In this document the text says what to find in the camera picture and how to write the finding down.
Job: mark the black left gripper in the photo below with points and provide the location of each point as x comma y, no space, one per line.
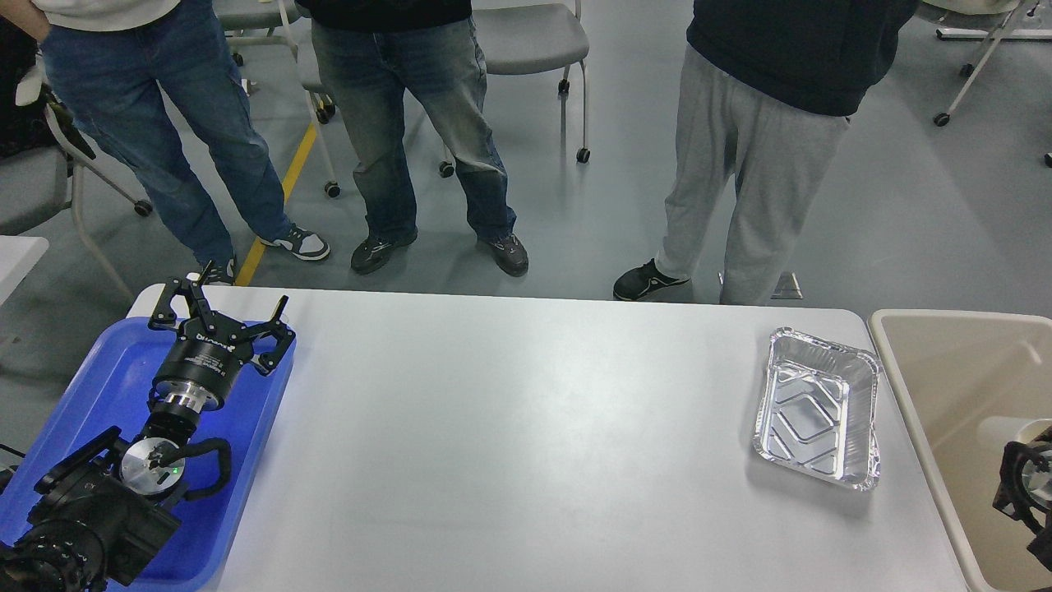
200,358

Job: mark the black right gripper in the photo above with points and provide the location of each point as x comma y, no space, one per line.
1025,481

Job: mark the white paper cup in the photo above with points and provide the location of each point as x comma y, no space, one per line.
994,432

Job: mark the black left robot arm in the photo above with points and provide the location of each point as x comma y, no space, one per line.
139,478

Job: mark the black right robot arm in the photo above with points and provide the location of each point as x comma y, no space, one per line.
1041,545

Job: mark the blue plastic tray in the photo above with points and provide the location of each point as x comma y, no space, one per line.
111,389

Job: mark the beige plastic bin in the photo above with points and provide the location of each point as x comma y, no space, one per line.
949,370

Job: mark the aluminium foil tray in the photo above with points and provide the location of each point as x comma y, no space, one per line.
816,411

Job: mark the white side table corner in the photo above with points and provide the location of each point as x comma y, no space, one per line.
19,254

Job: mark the grey chair left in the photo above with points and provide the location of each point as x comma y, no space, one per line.
38,184

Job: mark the grey chair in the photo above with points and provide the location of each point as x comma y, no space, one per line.
38,184
517,41

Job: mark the person in blue jeans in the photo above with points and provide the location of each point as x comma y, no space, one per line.
116,64

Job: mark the grey chair centre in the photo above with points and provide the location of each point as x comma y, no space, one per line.
517,41

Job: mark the person in grey sweatpants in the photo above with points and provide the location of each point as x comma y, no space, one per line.
768,90

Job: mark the white chair frame right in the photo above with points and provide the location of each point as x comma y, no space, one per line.
1000,20

